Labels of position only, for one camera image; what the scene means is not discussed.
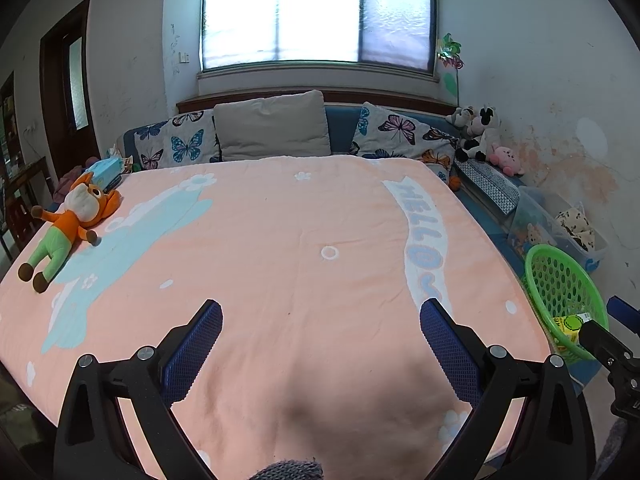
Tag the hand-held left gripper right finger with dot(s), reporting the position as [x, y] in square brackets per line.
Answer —
[450, 352]

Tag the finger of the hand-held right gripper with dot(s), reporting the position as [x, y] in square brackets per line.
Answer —
[605, 345]
[625, 312]

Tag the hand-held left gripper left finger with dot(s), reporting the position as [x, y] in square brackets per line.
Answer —
[192, 350]

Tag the yellow green drink box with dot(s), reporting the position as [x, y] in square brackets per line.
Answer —
[572, 325]

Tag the green plastic basket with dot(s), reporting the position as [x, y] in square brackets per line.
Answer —
[560, 285]

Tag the cream printed cloth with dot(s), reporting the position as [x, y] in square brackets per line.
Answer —
[575, 227]

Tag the clear plastic storage box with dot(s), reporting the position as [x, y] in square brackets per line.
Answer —
[535, 215]

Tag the grey knit clothing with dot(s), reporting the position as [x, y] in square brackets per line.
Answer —
[285, 470]

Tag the small orange ball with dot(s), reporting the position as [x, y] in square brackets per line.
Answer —
[454, 183]

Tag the blue white patterned cushion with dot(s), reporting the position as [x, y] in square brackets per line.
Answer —
[490, 185]

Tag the orange plush toy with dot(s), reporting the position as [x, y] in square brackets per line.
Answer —
[70, 225]

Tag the pink plush toy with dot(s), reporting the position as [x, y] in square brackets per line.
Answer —
[505, 157]

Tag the blue tissue pack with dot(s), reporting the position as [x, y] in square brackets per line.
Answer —
[107, 172]

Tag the purple clothes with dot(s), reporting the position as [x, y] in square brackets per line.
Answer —
[67, 182]

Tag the butterfly print pillow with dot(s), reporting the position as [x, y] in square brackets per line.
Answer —
[180, 140]
[400, 132]

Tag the black and white cow plush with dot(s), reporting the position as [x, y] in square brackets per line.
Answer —
[482, 130]

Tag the grey plush toy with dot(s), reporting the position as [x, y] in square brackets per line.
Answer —
[459, 116]

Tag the grey pillow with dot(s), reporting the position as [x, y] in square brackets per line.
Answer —
[272, 125]

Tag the blue sofa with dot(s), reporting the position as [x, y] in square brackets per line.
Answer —
[340, 127]

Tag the dark wooden shelf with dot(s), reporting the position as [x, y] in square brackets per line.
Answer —
[15, 160]

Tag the brown door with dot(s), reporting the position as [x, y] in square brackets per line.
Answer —
[55, 90]

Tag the colourful pinwheel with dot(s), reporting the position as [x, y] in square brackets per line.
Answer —
[450, 57]

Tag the window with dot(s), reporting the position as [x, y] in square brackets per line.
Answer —
[315, 10]

